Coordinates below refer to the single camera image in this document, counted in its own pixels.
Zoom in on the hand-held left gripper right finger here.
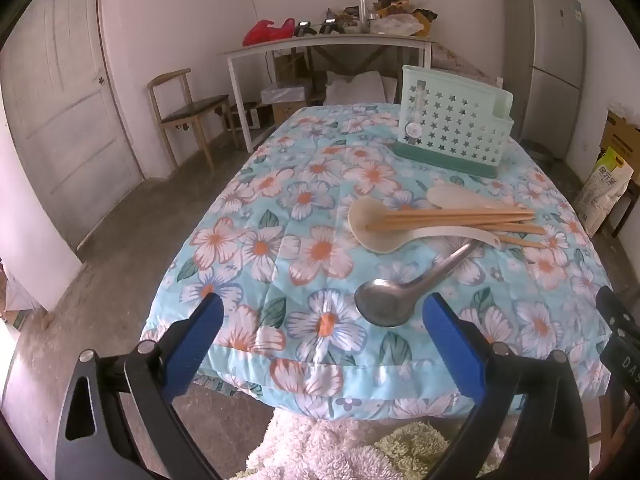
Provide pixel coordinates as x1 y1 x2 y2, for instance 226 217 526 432
421 292 592 480

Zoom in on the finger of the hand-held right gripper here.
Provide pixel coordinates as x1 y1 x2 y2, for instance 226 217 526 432
596 285 640 342

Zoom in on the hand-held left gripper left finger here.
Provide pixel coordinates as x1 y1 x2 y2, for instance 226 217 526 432
54 291 224 480

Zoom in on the metal spoon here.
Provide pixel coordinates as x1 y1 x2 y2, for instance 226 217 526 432
354 239 483 329

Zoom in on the beige rice paddle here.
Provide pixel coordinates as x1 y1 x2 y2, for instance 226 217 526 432
426 182 523 211

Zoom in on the beige plastic ladle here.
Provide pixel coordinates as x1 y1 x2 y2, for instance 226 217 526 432
347 196 502 253

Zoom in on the green star-hole utensil basket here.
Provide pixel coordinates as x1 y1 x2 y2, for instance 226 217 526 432
392 64 516 178

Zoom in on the green fluffy mat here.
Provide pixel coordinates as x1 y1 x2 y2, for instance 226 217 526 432
372 420 471 480

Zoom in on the white rice sack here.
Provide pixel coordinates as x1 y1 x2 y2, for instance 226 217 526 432
572 146 634 238

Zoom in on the pink fluffy blanket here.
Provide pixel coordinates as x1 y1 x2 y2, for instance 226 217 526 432
245 405 501 480

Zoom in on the floral blue blanket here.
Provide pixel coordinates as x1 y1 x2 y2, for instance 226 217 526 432
140 102 621 421

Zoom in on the large cardboard box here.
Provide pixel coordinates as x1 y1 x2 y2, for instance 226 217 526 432
600 107 640 176

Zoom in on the wooden chair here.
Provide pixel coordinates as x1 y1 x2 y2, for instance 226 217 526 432
147 67 236 171

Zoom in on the small cardboard box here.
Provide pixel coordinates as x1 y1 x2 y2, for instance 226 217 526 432
272 102 308 126

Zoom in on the plastic-wrapped box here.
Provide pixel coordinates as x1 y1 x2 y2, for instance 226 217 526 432
260 82 307 106

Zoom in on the grey refrigerator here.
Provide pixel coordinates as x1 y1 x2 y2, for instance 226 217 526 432
501 0 587 161

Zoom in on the white pillow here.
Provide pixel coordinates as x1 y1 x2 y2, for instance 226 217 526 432
325 72 358 105
350 71 401 107

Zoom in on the white panel door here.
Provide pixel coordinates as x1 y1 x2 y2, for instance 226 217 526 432
0 0 143 253

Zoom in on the red plastic bag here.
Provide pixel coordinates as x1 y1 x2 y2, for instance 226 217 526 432
243 18 296 47

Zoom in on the white plastic bag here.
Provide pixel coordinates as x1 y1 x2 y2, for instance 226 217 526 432
369 14 423 37

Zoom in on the glass jar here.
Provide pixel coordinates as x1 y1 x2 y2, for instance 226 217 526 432
356 0 381 33

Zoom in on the white metal-frame table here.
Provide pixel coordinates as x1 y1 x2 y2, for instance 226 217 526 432
218 34 438 153

